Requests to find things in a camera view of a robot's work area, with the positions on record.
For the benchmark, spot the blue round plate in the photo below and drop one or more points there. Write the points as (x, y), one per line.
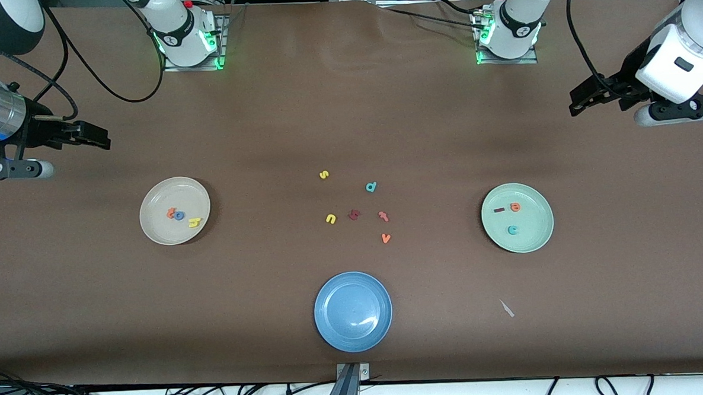
(353, 311)

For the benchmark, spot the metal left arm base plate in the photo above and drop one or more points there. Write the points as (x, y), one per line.
(509, 62)

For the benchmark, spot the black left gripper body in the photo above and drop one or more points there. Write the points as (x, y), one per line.
(621, 83)

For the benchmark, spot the yellow foam letter n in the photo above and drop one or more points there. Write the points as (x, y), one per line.
(330, 218)

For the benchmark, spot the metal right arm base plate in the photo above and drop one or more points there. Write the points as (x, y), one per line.
(194, 68)

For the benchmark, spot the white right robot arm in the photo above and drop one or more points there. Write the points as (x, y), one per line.
(178, 27)

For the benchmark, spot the small white paper scrap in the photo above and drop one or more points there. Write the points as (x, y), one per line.
(506, 308)

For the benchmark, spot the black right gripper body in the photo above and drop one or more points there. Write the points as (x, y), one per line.
(41, 130)

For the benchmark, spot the grey metal camera bracket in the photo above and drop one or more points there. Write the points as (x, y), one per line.
(349, 393)

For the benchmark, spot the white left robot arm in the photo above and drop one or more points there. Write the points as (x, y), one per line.
(519, 18)

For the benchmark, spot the salmon foam letter f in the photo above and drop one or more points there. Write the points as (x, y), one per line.
(383, 216)

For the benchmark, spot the dark red foam letter k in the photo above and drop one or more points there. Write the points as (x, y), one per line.
(354, 215)

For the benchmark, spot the teal foam letter d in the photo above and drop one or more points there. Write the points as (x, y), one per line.
(374, 185)

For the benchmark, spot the beige round plate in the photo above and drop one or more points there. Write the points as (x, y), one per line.
(163, 229)

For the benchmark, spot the yellow foam letter h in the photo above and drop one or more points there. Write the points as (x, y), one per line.
(194, 223)

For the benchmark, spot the light green round plate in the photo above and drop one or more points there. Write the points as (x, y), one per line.
(531, 237)

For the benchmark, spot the brown table cover sheet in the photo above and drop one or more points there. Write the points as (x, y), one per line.
(347, 102)

